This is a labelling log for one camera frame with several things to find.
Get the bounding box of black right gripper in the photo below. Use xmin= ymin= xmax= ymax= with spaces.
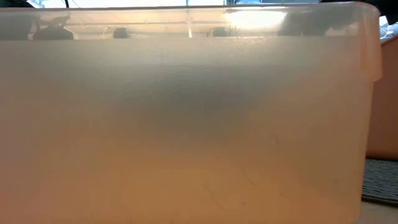
xmin=278 ymin=9 xmax=355 ymax=37

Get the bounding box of orange translucent plastic bin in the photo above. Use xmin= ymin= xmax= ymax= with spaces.
xmin=0 ymin=1 xmax=383 ymax=224

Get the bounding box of orange opaque plastic bin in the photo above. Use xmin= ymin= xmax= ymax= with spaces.
xmin=366 ymin=34 xmax=398 ymax=161

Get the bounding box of round grey woven mat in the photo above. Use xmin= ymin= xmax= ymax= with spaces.
xmin=361 ymin=157 xmax=398 ymax=207

